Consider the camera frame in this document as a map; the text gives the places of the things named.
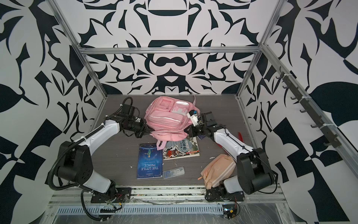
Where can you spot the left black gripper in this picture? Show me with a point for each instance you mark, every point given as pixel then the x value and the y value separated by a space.
pixel 145 129

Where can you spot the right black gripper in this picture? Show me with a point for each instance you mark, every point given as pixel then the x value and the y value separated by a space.
pixel 191 132

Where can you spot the pink school backpack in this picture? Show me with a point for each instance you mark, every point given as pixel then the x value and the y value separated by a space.
pixel 169 117

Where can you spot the blue Little Prince book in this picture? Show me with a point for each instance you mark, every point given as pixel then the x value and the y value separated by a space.
pixel 150 163

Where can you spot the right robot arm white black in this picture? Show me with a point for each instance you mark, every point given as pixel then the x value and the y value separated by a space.
pixel 253 170

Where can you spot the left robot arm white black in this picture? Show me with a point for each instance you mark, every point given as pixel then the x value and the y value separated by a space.
pixel 74 167

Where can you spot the peach pink pencil case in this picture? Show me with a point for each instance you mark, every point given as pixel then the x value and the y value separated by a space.
pixel 220 168

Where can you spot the clear plastic ruler case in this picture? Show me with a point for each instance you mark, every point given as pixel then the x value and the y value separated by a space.
pixel 179 171

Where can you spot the dark navy notebook yellow label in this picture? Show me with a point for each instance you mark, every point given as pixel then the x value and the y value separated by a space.
pixel 201 137

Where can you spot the illustrated comic book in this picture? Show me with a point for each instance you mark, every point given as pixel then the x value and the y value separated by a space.
pixel 185 148

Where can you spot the red pen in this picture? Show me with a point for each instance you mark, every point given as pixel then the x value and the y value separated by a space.
pixel 240 137

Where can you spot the small circuit board front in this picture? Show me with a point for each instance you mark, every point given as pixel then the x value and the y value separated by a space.
pixel 231 210

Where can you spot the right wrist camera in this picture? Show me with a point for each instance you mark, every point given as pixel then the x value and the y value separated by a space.
pixel 193 115

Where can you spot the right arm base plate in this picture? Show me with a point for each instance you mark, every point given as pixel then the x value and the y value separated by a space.
pixel 219 194

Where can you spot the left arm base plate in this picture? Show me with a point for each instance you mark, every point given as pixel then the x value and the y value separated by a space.
pixel 118 195

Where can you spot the aluminium frame crossbar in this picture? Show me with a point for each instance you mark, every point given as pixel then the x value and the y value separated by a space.
pixel 169 50

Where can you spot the black wall hook rail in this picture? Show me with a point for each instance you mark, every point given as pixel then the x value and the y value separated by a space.
pixel 311 108

